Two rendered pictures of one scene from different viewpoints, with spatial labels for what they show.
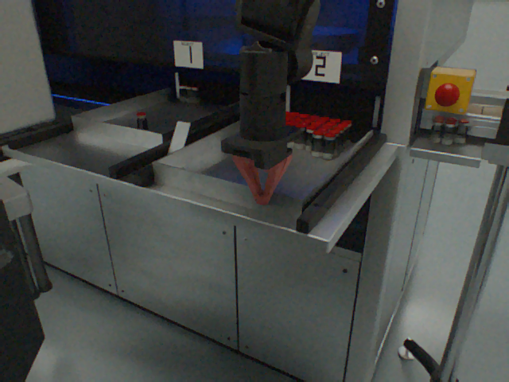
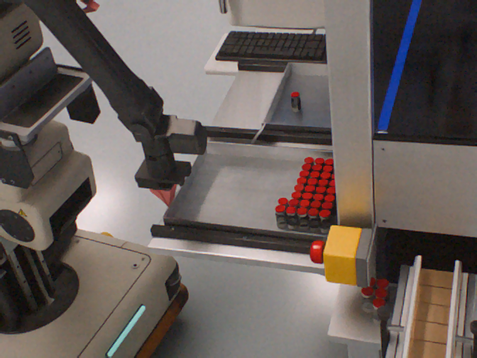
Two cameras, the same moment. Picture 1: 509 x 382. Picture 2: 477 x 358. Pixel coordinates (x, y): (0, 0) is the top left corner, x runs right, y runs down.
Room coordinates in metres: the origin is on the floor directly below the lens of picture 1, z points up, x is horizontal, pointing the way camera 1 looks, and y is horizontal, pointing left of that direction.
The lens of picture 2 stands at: (0.50, -1.26, 1.96)
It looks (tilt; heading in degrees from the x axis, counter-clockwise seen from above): 40 degrees down; 83
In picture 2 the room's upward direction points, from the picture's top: 9 degrees counter-clockwise
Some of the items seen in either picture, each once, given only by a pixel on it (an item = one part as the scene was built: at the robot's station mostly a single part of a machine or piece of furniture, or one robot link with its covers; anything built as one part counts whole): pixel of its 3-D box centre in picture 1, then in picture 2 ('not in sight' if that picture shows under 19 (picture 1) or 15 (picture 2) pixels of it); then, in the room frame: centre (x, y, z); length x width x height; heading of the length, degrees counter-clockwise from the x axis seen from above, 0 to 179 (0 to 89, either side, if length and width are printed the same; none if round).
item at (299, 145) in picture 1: (295, 135); (301, 192); (0.77, -0.08, 0.90); 0.18 x 0.02 x 0.05; 60
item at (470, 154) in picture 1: (448, 146); (373, 315); (0.80, -0.40, 0.87); 0.14 x 0.13 x 0.02; 150
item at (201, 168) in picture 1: (273, 153); (260, 190); (0.69, -0.03, 0.90); 0.34 x 0.26 x 0.04; 150
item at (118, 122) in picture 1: (168, 112); (346, 101); (0.96, 0.21, 0.90); 0.34 x 0.26 x 0.04; 150
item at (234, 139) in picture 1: (262, 120); (160, 162); (0.50, -0.01, 1.01); 0.10 x 0.07 x 0.07; 151
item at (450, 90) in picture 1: (447, 94); (321, 252); (0.73, -0.34, 0.99); 0.04 x 0.04 x 0.04; 60
